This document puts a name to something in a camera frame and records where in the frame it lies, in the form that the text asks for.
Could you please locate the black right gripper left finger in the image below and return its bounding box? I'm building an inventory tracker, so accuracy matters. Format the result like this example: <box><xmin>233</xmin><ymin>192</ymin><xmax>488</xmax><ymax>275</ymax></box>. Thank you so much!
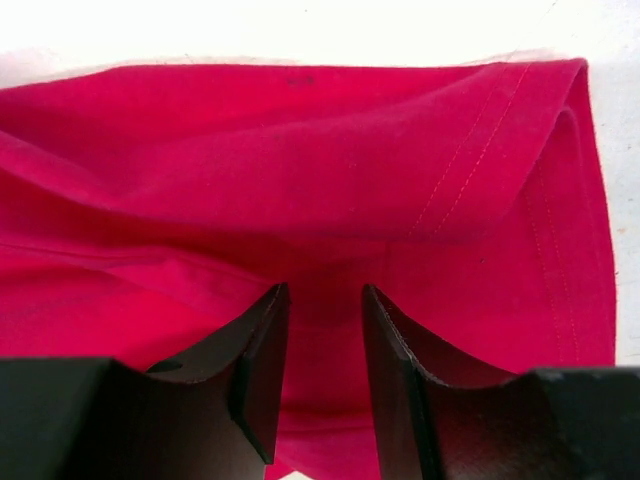
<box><xmin>1</xmin><ymin>283</ymin><xmax>290</xmax><ymax>479</ymax></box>

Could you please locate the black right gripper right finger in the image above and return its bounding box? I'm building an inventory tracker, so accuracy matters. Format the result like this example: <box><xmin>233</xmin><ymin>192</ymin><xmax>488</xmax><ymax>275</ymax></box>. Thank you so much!
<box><xmin>362</xmin><ymin>285</ymin><xmax>639</xmax><ymax>479</ymax></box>

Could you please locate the crimson red t-shirt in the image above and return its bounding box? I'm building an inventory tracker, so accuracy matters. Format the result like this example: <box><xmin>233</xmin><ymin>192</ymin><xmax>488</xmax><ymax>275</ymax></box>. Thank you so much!
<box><xmin>1</xmin><ymin>59</ymin><xmax>616</xmax><ymax>479</ymax></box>

